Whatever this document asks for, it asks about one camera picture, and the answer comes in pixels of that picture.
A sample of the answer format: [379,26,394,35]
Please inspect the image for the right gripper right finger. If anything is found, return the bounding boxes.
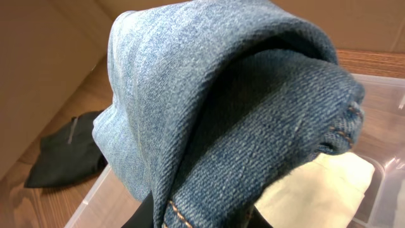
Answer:
[246,206,273,228]

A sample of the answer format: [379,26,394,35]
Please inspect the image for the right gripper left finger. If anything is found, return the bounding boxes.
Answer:
[121,192,154,228]

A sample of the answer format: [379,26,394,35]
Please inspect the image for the beige cloth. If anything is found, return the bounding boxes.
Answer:
[255,152,375,228]

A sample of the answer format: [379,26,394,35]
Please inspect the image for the blue jeans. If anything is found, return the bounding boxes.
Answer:
[92,0,365,227]

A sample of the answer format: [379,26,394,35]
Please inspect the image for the clear plastic storage bin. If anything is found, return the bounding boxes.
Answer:
[66,74,404,227]

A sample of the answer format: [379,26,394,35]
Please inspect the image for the folded black garment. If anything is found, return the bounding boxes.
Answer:
[24,111,108,188]

